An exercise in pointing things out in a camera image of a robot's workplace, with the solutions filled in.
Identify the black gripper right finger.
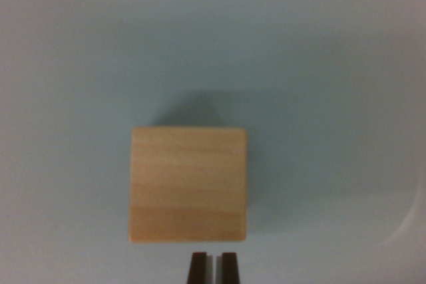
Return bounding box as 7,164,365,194
215,252,242,284

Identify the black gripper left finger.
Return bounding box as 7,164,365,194
187,252,214,284

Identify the light wooden cube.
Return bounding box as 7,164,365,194
127,126,248,244

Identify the pale blue plastic bin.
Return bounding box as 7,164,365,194
0,0,426,284

